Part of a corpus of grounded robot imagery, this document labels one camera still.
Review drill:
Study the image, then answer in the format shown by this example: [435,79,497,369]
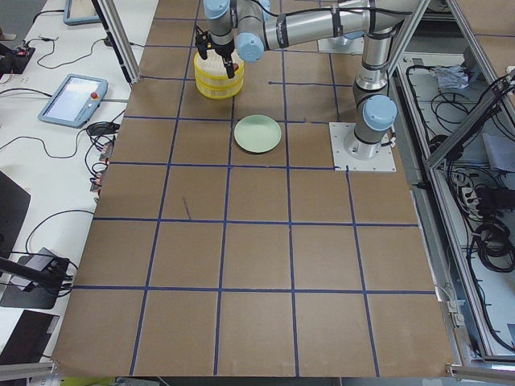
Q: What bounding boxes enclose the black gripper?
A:
[195,25,235,79]

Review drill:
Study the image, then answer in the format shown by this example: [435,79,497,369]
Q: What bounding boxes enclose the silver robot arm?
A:
[195,1,419,145]

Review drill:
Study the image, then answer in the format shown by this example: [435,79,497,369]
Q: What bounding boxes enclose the light green plate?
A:
[234,115,282,154]

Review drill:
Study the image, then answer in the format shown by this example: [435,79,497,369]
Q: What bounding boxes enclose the blue teach pendant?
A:
[38,74,109,128]
[63,0,101,26]

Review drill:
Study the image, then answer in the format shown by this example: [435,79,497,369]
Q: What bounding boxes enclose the aluminium frame post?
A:
[92,0,141,85]

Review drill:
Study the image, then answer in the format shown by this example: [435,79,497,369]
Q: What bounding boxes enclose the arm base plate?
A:
[329,122,397,173]

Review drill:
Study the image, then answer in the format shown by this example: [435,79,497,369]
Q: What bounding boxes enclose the black camera stand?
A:
[1,248,73,310]

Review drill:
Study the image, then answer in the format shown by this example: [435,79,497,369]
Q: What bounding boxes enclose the black cable bundle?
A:
[468,220,515,274]

